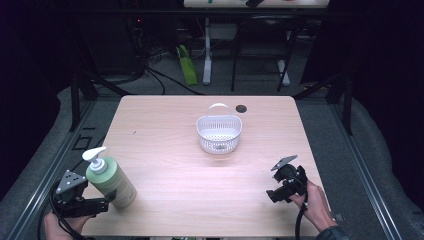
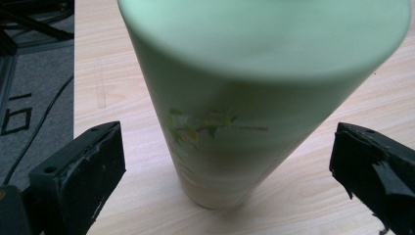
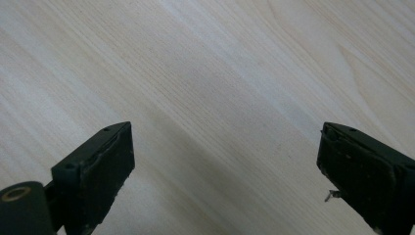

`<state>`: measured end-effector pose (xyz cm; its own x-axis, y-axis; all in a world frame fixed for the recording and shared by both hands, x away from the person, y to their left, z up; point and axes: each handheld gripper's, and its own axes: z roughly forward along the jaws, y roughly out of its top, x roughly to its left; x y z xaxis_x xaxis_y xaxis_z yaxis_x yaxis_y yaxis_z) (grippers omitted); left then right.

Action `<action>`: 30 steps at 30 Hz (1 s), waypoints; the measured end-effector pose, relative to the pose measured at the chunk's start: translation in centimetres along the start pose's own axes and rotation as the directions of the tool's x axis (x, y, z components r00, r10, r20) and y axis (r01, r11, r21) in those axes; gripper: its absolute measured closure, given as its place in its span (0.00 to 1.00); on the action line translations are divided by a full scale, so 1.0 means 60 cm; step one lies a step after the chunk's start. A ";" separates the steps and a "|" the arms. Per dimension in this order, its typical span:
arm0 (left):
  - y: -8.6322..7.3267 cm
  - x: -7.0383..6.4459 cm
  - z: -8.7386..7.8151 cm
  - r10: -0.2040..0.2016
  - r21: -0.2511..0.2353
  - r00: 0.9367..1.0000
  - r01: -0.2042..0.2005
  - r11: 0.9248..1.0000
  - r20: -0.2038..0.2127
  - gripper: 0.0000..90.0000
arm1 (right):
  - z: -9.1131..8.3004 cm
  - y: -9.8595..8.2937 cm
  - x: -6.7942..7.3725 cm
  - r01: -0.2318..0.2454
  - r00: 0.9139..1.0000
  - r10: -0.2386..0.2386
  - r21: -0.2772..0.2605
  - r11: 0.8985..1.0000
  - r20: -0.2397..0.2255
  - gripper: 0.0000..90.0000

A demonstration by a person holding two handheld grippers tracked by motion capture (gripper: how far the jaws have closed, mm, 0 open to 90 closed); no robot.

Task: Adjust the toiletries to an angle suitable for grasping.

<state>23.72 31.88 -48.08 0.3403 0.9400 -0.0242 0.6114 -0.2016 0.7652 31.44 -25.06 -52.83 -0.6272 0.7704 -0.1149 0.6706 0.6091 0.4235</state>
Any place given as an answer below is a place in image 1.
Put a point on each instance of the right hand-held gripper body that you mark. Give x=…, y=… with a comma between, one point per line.
x=291, y=180

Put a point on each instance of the white plastic basket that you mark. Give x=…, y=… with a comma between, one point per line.
x=219, y=133

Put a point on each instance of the person's left hand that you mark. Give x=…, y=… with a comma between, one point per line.
x=55, y=226

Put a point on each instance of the white desk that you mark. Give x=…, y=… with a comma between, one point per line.
x=260, y=3

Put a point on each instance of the green pump bottle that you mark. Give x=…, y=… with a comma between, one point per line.
x=111, y=183

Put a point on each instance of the black metal stand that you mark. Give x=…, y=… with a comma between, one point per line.
x=83, y=90
x=336, y=93

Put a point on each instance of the black chair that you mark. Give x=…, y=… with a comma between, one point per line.
x=263, y=40

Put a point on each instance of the green bag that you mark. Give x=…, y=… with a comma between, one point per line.
x=187, y=65

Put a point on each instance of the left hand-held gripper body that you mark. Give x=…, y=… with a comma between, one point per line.
x=71, y=200

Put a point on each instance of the person's right hand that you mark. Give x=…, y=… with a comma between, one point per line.
x=315, y=206

